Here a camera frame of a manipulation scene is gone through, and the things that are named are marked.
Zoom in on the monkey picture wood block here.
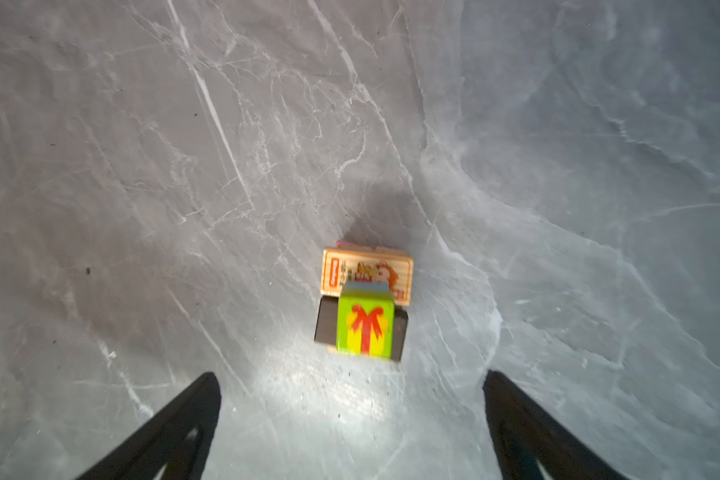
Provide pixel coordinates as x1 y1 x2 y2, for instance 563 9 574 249
320 247 414 307

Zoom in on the green cube red figure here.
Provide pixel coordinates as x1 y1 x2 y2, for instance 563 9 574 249
335 289 395 360

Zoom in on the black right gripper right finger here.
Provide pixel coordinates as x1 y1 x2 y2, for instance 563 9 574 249
483 370 624 479

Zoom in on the dark brown wood block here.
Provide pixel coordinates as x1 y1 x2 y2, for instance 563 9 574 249
314 296 409 362

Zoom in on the pink wood block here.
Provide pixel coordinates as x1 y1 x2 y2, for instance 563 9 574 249
335 240 394 252

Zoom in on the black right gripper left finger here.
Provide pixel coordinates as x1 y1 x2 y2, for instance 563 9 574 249
80 372 222 479

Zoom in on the blue letter P cube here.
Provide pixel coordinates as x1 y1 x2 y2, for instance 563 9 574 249
340 281 394 298

